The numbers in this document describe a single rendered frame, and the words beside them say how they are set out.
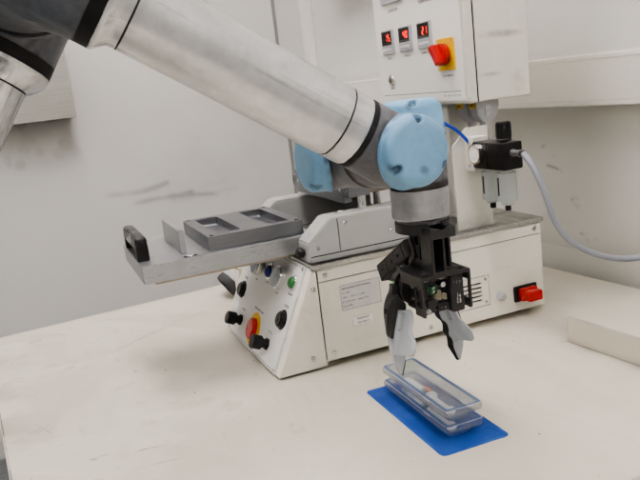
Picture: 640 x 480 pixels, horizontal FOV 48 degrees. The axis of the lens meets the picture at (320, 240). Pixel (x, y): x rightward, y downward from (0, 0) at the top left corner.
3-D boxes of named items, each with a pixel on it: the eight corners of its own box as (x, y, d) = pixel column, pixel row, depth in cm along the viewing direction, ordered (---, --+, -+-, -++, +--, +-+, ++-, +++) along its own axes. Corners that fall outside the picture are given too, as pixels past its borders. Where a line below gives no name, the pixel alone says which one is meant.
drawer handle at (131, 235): (137, 245, 130) (133, 224, 129) (150, 260, 116) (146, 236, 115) (126, 248, 129) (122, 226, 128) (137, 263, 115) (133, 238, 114)
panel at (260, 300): (228, 327, 146) (253, 239, 146) (275, 375, 119) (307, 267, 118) (218, 325, 146) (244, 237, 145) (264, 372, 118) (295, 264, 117)
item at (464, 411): (382, 379, 108) (380, 366, 107) (415, 370, 110) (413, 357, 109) (447, 429, 91) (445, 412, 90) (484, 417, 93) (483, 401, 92)
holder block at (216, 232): (268, 218, 141) (266, 206, 140) (304, 233, 122) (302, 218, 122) (185, 233, 135) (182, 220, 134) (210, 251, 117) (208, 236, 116)
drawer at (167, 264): (276, 234, 143) (271, 196, 141) (318, 253, 123) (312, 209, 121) (127, 264, 133) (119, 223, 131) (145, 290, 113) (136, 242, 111)
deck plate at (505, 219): (443, 201, 164) (442, 196, 164) (543, 220, 132) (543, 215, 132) (250, 238, 148) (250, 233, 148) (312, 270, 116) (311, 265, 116)
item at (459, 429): (384, 392, 108) (382, 379, 108) (416, 384, 110) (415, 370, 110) (448, 444, 91) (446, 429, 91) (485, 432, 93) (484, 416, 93)
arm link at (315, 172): (321, 126, 78) (409, 112, 82) (286, 131, 88) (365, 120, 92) (331, 197, 79) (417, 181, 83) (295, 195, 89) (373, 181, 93)
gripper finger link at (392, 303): (382, 337, 95) (396, 272, 94) (376, 334, 96) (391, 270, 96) (412, 341, 97) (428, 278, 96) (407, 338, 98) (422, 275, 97)
